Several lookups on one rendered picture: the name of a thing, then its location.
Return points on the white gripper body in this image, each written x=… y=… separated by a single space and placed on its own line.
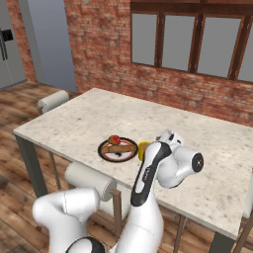
x=159 y=138

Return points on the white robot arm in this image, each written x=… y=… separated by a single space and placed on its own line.
x=141 y=210

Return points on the yellow coffee mug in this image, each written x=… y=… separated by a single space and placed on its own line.
x=142 y=150

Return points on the black rimmed breakfast plate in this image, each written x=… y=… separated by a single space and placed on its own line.
x=116 y=157

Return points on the brown bread slice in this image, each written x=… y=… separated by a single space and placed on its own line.
x=118 y=149

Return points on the white cushioned wooden chair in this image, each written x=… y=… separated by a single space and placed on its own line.
x=89 y=179
x=52 y=100

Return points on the brown wooden framed window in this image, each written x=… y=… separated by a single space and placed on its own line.
x=197 y=36

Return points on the grey table leg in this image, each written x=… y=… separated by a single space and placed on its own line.
x=221 y=243
x=31 y=164

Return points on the grey fridge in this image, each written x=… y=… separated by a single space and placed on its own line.
x=10 y=49

